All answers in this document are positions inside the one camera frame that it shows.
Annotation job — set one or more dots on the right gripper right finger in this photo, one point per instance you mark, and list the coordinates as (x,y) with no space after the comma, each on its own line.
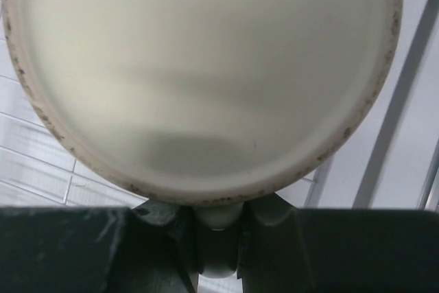
(336,248)

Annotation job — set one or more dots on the beige mug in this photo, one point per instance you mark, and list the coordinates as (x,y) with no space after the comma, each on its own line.
(207,107)

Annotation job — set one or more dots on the clear dish rack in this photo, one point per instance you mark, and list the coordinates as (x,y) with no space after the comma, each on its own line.
(35,169)

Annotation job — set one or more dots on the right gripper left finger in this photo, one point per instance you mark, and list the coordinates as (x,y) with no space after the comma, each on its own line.
(98,249)

